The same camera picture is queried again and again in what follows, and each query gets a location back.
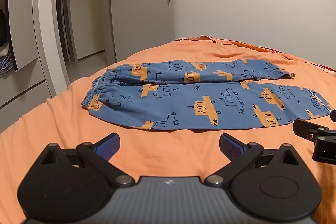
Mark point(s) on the grey wardrobe door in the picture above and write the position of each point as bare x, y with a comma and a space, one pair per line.
25, 16

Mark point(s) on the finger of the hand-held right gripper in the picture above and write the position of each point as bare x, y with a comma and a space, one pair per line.
304, 130
333, 115

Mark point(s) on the grey wardrobe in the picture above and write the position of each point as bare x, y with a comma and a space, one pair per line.
21, 87

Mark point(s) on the blue pants with orange print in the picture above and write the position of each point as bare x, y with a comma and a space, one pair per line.
183, 106

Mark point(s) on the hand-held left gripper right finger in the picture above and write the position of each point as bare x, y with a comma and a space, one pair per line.
231, 147

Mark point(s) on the white door frame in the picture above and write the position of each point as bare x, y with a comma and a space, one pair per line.
48, 29

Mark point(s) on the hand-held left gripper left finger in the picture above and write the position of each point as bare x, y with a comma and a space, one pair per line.
109, 147

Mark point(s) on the white room door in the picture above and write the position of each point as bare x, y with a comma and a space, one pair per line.
141, 16

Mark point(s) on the pile of folded clothes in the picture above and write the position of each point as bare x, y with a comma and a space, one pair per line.
5, 62

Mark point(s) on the orange bed sheet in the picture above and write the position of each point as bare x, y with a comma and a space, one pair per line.
168, 150

